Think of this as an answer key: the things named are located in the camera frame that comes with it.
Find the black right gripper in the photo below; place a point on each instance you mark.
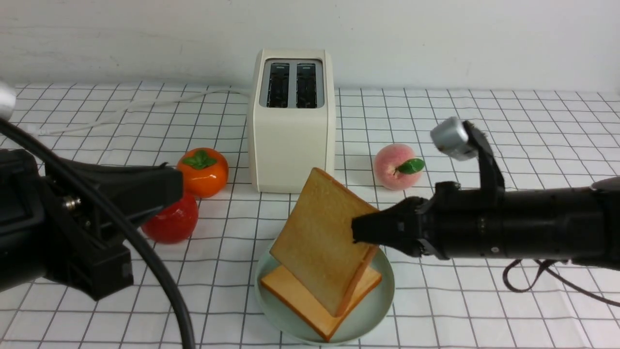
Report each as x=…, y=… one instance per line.
x=446, y=226

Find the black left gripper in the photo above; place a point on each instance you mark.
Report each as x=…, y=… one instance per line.
x=41, y=239

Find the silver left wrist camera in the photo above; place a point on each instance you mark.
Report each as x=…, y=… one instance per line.
x=8, y=100

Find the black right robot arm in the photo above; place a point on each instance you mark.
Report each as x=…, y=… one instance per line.
x=580, y=225

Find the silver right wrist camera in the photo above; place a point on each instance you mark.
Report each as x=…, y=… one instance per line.
x=450, y=138

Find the red apple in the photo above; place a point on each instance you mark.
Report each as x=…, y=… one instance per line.
x=174, y=224

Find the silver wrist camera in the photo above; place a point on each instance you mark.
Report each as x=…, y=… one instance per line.
x=8, y=100
x=450, y=138

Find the cream white toaster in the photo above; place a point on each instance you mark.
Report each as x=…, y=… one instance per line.
x=291, y=118

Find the orange persimmon with leaf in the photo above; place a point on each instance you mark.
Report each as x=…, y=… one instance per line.
x=205, y=172

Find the toast slice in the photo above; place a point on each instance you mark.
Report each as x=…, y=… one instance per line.
x=300, y=295
x=317, y=245

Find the pink peach with leaf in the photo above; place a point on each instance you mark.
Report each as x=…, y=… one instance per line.
x=397, y=167

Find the light green plate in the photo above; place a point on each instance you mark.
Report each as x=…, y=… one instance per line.
x=373, y=310

